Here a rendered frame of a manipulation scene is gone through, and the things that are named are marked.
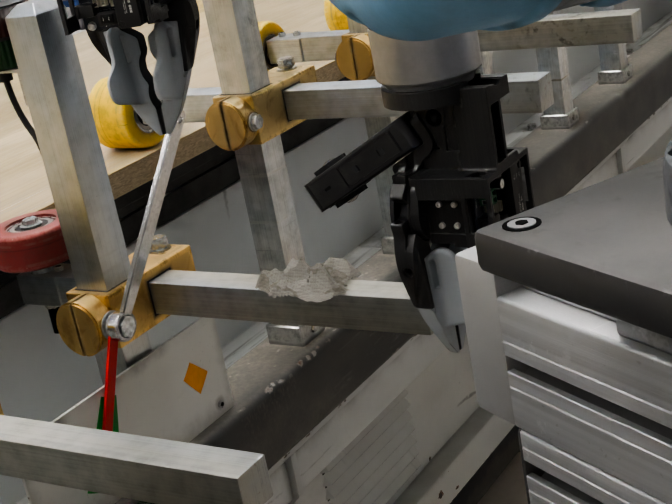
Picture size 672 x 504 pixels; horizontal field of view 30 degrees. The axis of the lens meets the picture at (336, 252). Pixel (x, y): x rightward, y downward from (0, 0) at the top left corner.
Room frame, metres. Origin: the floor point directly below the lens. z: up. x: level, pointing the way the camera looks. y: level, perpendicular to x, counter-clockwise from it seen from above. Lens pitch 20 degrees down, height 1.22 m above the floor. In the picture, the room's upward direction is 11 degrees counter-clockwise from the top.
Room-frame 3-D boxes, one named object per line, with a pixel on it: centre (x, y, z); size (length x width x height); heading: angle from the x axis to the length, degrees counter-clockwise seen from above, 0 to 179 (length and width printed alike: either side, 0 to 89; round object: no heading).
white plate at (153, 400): (0.98, 0.20, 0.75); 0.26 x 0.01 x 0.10; 145
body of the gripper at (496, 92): (0.86, -0.09, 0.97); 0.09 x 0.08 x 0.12; 55
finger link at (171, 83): (0.97, 0.11, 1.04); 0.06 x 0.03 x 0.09; 165
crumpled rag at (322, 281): (0.95, 0.03, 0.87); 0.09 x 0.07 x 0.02; 55
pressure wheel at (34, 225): (1.12, 0.27, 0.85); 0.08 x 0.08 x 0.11
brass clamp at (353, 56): (1.45, -0.10, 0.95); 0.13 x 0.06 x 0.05; 145
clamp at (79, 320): (1.04, 0.19, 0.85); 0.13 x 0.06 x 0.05; 145
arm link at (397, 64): (0.87, -0.09, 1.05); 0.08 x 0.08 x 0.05
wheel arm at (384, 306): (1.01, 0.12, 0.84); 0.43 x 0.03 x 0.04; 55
